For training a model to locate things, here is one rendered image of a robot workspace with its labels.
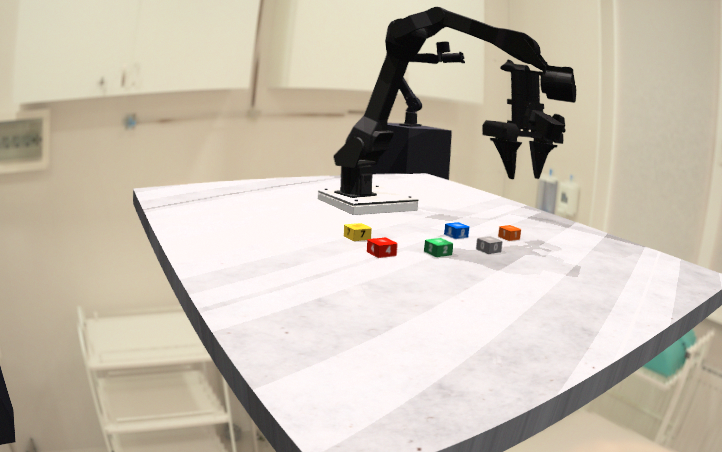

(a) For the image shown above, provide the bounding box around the green block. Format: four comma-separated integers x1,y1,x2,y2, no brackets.
424,238,453,257

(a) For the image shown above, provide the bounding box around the red block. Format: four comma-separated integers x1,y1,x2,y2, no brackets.
366,237,398,258

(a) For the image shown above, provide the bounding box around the blue block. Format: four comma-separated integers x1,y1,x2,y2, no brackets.
444,222,469,239

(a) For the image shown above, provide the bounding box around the orange block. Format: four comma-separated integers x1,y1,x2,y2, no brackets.
498,225,521,241

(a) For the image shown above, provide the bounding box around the yellow block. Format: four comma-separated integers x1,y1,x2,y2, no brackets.
343,223,372,241

